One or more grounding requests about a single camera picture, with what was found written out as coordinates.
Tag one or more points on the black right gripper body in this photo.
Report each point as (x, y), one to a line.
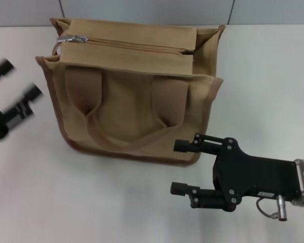
(253, 174)

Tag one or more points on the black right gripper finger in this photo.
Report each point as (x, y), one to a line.
(205, 145)
(205, 198)

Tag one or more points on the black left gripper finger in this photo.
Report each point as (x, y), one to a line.
(3, 67)
(22, 106)

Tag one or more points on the silver metal zipper pull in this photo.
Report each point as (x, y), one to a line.
(71, 38)

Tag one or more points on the khaki canvas food bag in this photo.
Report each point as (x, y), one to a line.
(131, 101)

